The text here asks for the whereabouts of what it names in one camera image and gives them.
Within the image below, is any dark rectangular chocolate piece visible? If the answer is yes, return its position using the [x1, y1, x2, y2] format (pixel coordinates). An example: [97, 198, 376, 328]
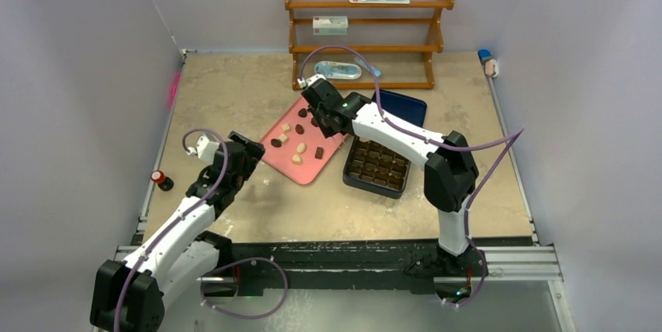
[315, 147, 325, 159]

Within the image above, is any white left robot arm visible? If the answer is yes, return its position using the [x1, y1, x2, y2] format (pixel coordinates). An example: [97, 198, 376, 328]
[90, 128, 265, 331]

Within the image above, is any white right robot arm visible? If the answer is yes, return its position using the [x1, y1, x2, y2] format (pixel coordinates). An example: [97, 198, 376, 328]
[297, 74, 479, 275]

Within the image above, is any dark oval chocolate piece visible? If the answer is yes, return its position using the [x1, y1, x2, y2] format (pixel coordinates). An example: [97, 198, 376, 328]
[270, 138, 283, 148]

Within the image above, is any blue chocolate tin box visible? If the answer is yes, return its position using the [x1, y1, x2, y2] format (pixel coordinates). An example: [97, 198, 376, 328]
[343, 137, 411, 199]

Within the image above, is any light blue oval package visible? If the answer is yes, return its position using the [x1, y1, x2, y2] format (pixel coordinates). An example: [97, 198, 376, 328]
[314, 61, 362, 80]

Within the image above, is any pink plastic tray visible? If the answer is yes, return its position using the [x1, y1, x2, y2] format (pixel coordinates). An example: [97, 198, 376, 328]
[261, 97, 347, 185]

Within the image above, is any light blue small tube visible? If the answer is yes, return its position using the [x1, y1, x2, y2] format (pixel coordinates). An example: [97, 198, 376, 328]
[354, 56, 383, 78]

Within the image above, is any dark blue tin lid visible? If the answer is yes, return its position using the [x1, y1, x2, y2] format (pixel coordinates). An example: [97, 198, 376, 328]
[379, 90, 427, 127]

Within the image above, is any wooden shelf rack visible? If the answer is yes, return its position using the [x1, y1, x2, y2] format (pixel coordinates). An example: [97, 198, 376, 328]
[284, 0, 456, 89]

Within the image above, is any red black button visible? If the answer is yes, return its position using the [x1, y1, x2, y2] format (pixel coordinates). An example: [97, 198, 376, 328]
[150, 170, 174, 191]

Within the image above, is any white green small box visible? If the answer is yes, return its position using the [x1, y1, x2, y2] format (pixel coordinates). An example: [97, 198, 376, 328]
[312, 16, 349, 36]

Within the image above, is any blue white corner device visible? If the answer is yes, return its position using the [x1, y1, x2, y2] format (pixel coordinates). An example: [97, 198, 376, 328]
[477, 49, 499, 78]

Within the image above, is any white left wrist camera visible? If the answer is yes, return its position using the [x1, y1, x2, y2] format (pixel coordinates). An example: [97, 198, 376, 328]
[185, 134, 220, 165]

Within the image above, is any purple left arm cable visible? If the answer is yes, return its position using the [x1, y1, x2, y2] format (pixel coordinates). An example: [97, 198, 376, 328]
[112, 128, 289, 332]

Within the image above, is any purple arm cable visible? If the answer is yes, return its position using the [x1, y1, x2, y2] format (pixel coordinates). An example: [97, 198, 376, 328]
[112, 128, 289, 332]
[296, 45, 525, 309]

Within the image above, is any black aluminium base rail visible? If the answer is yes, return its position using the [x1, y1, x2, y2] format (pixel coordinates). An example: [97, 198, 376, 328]
[105, 238, 562, 300]

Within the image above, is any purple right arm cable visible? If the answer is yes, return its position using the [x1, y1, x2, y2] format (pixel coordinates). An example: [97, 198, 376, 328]
[296, 45, 525, 309]

